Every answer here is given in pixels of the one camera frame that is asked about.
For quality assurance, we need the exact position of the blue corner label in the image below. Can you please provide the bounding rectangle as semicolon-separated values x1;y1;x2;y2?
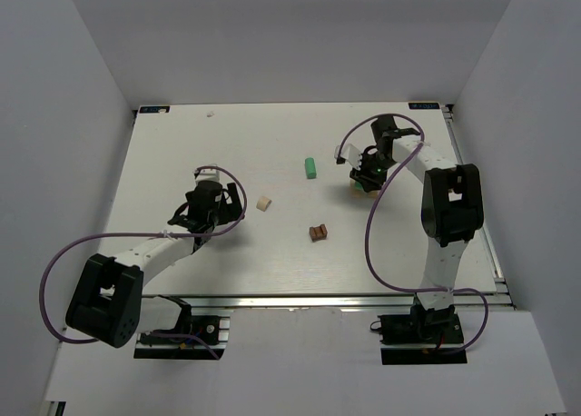
408;102;440;110
138;105;171;114

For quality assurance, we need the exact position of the brown notched block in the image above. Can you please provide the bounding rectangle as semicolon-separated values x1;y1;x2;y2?
309;224;328;242

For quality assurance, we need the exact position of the purple cable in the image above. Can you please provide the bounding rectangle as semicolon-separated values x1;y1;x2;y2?
338;114;490;354
39;163;249;361

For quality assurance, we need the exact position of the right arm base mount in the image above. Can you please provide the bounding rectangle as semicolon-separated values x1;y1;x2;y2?
369;314;468;366

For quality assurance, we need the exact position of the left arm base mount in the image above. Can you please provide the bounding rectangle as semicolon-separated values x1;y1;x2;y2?
133;296;229;361

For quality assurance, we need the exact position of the left blue corner label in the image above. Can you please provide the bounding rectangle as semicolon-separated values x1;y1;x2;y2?
138;105;171;114

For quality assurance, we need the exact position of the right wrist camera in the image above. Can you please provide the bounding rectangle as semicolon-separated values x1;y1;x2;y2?
334;144;362;170

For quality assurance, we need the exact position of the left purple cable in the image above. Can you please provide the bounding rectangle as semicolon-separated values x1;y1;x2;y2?
39;163;249;361

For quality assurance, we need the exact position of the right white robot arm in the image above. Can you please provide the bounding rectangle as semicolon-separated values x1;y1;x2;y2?
334;114;484;317

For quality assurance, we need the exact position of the green cylinder block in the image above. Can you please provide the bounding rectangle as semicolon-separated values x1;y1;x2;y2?
304;157;317;179

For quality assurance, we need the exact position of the beige arch block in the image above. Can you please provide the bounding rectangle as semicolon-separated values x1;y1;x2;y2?
256;196;271;212

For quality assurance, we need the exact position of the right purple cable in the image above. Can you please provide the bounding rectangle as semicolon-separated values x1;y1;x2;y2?
338;114;490;354

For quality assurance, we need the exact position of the right blue corner label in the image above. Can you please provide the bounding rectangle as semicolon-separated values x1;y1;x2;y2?
408;102;440;110

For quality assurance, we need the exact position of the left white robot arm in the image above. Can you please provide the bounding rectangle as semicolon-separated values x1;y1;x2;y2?
65;180;248;348

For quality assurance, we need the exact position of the tan rectangular wood block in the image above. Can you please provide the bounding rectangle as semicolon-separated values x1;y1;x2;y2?
350;188;365;198

